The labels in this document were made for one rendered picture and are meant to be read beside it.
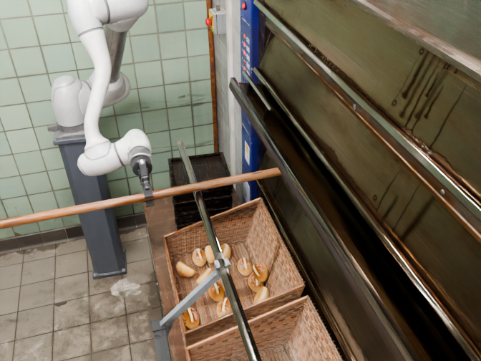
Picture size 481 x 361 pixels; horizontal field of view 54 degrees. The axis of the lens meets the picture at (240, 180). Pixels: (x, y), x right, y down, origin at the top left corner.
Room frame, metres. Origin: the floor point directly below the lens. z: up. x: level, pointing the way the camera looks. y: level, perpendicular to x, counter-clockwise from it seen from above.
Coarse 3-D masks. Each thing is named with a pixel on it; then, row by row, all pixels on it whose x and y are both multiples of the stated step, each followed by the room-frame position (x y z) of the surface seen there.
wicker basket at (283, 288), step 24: (216, 216) 1.65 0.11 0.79; (240, 216) 1.68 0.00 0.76; (264, 216) 1.61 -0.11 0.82; (192, 240) 1.62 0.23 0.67; (240, 240) 1.68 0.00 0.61; (264, 240) 1.55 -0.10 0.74; (168, 264) 1.42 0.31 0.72; (192, 264) 1.54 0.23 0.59; (264, 264) 1.47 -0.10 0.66; (288, 264) 1.32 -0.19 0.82; (192, 288) 1.40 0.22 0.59; (240, 288) 1.40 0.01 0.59; (288, 288) 1.26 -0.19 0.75; (216, 312) 1.27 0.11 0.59; (264, 312) 1.15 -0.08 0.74; (192, 336) 1.07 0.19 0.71
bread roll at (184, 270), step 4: (180, 264) 1.49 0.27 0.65; (184, 264) 1.49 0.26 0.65; (176, 268) 1.49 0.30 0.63; (180, 268) 1.47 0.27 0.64; (184, 268) 1.47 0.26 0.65; (188, 268) 1.47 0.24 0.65; (192, 268) 1.48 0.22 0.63; (180, 272) 1.46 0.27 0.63; (184, 272) 1.46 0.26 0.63; (188, 272) 1.45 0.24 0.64; (192, 272) 1.46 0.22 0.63; (184, 276) 1.45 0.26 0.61; (188, 276) 1.45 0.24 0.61
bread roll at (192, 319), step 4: (188, 308) 1.26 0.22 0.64; (192, 308) 1.26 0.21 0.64; (184, 312) 1.25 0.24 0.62; (188, 312) 1.23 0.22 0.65; (192, 312) 1.23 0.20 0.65; (196, 312) 1.24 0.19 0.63; (184, 316) 1.22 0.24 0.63; (188, 316) 1.21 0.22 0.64; (192, 316) 1.21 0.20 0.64; (196, 316) 1.22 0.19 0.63; (188, 320) 1.20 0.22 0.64; (192, 320) 1.20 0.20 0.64; (196, 320) 1.20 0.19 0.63; (188, 324) 1.19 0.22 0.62; (192, 324) 1.18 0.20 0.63; (196, 324) 1.19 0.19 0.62; (188, 328) 1.18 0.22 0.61; (192, 328) 1.18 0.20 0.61
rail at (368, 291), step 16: (240, 96) 1.59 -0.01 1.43; (256, 112) 1.44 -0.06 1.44; (272, 144) 1.25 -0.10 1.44; (288, 160) 1.15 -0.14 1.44; (304, 192) 1.00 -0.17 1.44; (320, 208) 0.93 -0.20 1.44; (320, 224) 0.89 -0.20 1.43; (336, 240) 0.82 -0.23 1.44; (352, 256) 0.76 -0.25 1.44; (352, 272) 0.72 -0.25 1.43; (368, 288) 0.67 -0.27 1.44; (384, 304) 0.63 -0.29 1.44; (384, 320) 0.59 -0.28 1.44; (400, 336) 0.55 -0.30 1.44; (416, 352) 0.52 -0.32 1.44
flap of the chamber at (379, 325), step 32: (256, 96) 1.63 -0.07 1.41; (256, 128) 1.39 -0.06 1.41; (288, 128) 1.40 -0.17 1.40; (320, 160) 1.22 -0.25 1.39; (320, 192) 1.04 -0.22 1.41; (352, 224) 0.91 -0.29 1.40; (384, 256) 0.80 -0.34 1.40; (352, 288) 0.70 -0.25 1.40; (384, 288) 0.69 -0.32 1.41; (416, 288) 0.71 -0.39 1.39; (416, 320) 0.61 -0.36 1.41; (448, 352) 0.54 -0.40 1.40
